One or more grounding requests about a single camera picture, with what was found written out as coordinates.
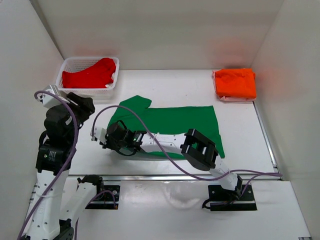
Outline aluminium rail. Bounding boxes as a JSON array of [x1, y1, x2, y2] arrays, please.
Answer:
[[67, 173, 282, 182]]

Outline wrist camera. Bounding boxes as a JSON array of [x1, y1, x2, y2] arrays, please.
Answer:
[[34, 84, 78, 109], [90, 126, 107, 145]]

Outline white plastic basket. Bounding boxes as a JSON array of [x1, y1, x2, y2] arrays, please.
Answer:
[[55, 56, 120, 102]]

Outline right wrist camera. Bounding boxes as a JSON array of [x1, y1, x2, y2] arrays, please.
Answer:
[[90, 126, 107, 145]]

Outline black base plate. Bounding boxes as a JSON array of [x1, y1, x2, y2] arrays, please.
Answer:
[[86, 185, 121, 210], [201, 184, 258, 212]]

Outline red t shirt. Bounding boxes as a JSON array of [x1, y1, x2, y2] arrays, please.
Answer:
[[62, 57, 116, 89]]

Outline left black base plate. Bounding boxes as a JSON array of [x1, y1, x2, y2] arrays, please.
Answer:
[[86, 185, 121, 210]]

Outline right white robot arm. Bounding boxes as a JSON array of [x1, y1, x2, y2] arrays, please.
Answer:
[[91, 120, 243, 200]]

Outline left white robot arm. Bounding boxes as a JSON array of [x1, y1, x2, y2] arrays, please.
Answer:
[[18, 90, 105, 240]]

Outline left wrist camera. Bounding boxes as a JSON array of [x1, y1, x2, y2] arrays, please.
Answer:
[[34, 84, 78, 109]]

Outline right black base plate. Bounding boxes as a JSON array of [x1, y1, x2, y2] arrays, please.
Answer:
[[201, 184, 258, 212]]

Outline green t shirt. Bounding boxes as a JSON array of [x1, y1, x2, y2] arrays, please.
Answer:
[[120, 95, 225, 159]]

